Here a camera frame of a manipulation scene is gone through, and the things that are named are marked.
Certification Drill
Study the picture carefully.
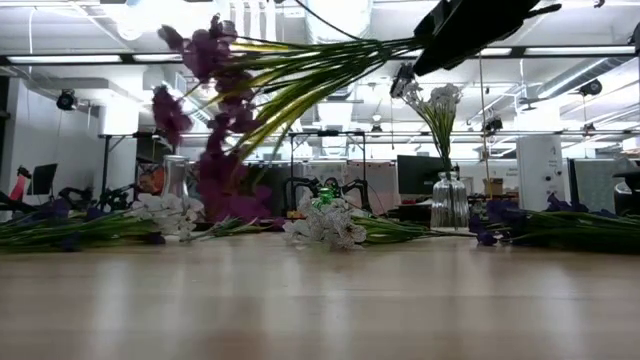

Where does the black overhead light bar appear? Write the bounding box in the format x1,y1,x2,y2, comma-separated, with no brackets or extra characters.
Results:
0,44,640,67

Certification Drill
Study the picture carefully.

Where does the ribbed clear glass vase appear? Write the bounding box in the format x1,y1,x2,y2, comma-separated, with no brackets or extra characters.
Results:
430,171,472,234

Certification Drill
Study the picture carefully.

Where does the large black monitor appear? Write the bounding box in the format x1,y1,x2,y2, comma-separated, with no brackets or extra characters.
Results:
396,154,454,197

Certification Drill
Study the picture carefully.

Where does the black office chair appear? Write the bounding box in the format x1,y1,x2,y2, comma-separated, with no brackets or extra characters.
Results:
612,167,640,217

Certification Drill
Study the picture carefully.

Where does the black partition panel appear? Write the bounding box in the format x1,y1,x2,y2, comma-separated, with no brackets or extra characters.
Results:
259,163,304,217

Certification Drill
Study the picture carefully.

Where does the tall clear glass vase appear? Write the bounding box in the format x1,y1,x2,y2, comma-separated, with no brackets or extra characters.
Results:
160,154,192,200

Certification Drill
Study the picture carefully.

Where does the black background rig frame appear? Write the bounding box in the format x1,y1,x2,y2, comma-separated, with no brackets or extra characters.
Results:
98,129,369,221

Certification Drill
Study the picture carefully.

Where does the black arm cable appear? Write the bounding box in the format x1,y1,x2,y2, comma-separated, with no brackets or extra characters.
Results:
293,0,362,41

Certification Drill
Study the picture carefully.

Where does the blue artificial flower bunch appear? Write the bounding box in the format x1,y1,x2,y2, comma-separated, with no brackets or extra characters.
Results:
509,192,640,255
0,197,129,237
0,219,169,254
468,198,531,247

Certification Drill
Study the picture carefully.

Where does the black ceiling dome camera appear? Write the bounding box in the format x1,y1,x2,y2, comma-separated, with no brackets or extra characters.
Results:
578,78,604,98
55,89,79,112

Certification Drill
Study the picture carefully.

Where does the thin hanging cable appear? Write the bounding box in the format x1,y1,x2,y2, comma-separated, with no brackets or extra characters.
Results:
472,49,492,221

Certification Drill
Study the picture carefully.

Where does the grey partition panel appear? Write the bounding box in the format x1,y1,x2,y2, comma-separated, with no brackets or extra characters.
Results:
567,158,624,214

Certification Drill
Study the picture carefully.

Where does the multicoloured patterned cloth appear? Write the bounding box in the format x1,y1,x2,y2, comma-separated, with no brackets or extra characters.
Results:
136,163,167,197

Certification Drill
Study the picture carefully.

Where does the silver round air duct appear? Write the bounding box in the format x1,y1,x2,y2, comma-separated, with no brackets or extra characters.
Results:
303,0,375,156

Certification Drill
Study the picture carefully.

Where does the white artificial flower bunch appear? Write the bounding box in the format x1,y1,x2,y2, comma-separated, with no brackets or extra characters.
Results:
127,192,206,245
402,82,464,221
282,192,476,251

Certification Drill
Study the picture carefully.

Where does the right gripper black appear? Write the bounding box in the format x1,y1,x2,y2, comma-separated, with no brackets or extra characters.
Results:
413,0,563,77

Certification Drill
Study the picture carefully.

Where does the green glass vase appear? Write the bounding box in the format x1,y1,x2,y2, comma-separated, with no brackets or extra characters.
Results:
312,187,336,210

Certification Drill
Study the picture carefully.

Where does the cardboard box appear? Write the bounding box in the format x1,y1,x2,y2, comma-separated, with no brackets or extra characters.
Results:
482,177,506,198

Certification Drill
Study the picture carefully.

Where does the white tower appliance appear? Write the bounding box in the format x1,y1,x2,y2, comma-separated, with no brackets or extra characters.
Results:
516,133,565,214

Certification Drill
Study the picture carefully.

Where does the small black monitor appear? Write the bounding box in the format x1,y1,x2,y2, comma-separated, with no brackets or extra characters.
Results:
27,162,59,196

